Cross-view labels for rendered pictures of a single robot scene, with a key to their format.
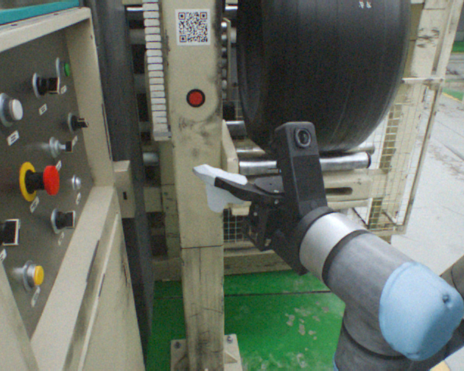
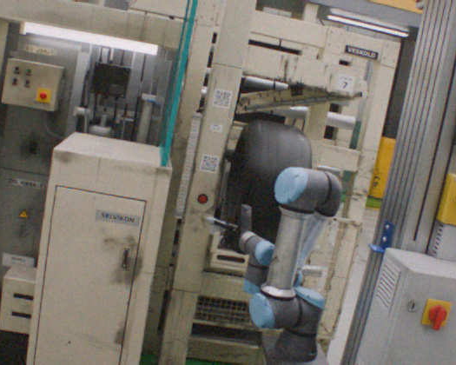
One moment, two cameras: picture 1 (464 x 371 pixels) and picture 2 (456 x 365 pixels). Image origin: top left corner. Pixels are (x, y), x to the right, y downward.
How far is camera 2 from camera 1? 177 cm
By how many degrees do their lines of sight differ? 19
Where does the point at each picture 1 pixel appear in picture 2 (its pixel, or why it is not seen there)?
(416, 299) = (263, 245)
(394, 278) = (261, 242)
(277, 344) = not seen: outside the picture
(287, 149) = (241, 212)
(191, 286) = (171, 319)
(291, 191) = (240, 225)
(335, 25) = (274, 176)
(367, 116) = not seen: hidden behind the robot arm
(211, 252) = (189, 296)
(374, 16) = not seen: hidden behind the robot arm
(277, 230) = (233, 241)
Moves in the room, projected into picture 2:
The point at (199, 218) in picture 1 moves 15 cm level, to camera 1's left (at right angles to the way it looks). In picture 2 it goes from (188, 270) to (156, 264)
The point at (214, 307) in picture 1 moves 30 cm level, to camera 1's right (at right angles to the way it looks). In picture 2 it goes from (183, 339) to (245, 350)
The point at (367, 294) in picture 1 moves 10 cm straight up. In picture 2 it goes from (254, 246) to (259, 218)
